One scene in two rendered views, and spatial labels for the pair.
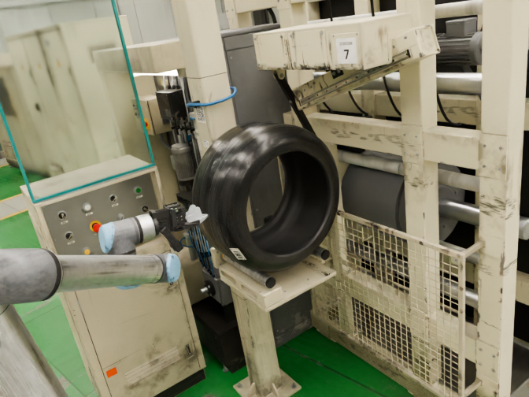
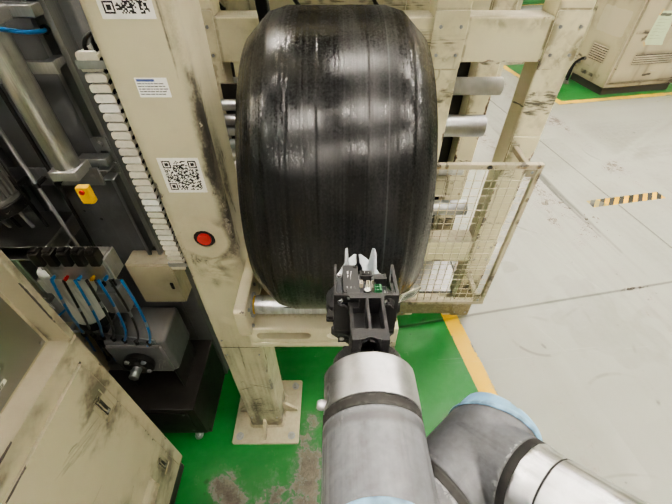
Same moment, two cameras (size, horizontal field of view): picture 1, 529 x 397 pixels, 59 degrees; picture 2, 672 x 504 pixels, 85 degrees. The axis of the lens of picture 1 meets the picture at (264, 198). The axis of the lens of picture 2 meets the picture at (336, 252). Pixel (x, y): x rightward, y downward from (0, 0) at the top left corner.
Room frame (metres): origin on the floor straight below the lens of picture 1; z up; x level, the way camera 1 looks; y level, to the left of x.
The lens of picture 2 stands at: (1.40, 0.56, 1.60)
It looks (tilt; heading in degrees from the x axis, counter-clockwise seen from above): 44 degrees down; 301
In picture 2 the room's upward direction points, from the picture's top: straight up
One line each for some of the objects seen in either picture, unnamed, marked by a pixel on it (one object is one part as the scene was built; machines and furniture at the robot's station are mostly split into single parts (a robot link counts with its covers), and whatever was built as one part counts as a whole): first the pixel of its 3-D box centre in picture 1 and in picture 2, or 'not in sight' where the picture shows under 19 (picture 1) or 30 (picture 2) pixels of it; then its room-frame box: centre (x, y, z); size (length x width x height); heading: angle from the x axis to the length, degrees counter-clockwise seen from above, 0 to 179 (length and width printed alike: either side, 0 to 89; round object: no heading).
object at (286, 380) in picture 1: (266, 384); (269, 409); (1.98, 0.15, 0.02); 0.27 x 0.27 x 0.04; 32
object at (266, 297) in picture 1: (249, 280); (323, 320); (1.70, 0.12, 0.83); 0.36 x 0.09 x 0.06; 32
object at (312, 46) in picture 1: (325, 44); not in sight; (1.82, -0.32, 1.71); 0.61 x 0.25 x 0.15; 32
